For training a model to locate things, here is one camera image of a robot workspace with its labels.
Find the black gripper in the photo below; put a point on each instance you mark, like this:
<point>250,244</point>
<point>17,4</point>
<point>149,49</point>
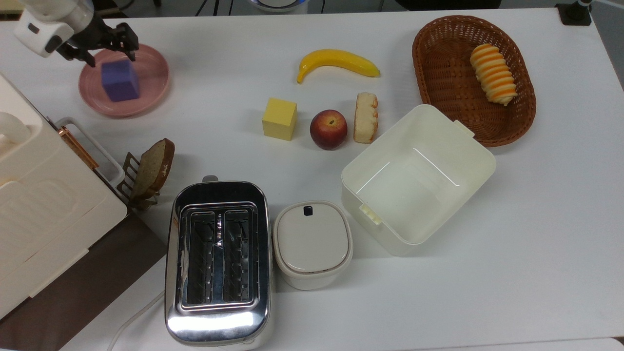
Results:
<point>100,35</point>

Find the purple cube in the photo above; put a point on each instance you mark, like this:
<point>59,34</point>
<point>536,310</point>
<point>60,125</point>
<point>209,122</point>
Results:
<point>119,80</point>

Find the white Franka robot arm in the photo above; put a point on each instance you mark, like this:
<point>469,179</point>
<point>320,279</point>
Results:
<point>53,14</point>

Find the pink plate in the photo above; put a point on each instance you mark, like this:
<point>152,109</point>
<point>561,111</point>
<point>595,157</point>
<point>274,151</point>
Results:
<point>152,92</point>

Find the yellow cube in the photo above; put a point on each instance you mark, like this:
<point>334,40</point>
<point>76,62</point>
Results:
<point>279,119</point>

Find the brown bread slice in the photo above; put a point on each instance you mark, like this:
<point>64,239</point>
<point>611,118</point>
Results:
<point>153,165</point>

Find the cream toy oven cabinet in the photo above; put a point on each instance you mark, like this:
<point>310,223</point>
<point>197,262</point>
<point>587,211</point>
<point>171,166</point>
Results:
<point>48,209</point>

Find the yellow banana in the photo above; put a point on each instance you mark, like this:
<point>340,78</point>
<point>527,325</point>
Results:
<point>336,59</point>

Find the red apple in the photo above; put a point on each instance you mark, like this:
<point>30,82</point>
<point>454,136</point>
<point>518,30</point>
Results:
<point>328,129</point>

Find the cream sandwich cake slice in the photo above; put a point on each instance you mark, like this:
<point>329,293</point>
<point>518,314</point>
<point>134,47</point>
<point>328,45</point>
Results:
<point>365,118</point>

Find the white lidded container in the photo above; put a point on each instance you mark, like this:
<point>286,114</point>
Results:
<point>312,239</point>

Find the silver two-slot toaster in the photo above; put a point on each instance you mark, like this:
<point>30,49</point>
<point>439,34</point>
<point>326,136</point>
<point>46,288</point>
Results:
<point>219,321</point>

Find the open white plastic box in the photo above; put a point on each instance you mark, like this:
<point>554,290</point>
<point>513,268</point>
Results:
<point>414,195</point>

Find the brown wicker basket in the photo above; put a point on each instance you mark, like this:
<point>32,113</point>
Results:
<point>448,73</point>

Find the black object at table edge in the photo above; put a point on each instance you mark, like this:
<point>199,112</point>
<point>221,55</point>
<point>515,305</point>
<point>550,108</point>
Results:
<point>448,4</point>

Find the orange striped bread roll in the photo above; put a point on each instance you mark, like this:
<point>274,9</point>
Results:
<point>493,74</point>

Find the black camera stand base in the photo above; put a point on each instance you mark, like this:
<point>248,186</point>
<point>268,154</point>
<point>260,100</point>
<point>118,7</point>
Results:
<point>574,13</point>

